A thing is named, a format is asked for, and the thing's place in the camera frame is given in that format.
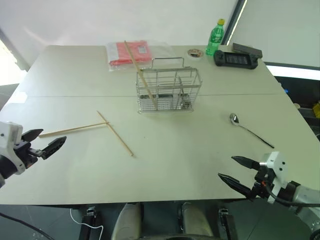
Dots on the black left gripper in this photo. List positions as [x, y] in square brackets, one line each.
[25, 152]

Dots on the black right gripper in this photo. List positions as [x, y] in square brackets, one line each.
[262, 180]

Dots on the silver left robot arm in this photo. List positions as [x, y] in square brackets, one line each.
[4, 167]

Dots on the wooden chopstick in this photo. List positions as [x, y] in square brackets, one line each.
[116, 135]
[140, 73]
[75, 129]

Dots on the grey rounded shape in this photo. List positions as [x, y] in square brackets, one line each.
[196, 221]
[127, 222]

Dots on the yellow object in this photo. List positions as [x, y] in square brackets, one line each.
[316, 107]

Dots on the black handheld game controller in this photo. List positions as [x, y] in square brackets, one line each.
[236, 60]

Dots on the red packet in clear bag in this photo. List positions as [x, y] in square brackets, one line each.
[130, 53]

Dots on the dark rectangular box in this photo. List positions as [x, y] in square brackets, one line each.
[247, 49]

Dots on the white tape roll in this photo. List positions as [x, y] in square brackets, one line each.
[195, 55]

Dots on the green plastic bottle yellow cap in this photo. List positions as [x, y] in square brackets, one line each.
[214, 40]

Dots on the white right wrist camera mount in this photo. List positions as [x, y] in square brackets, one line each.
[278, 166]

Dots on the dark window frame strip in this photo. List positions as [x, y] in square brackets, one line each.
[233, 22]

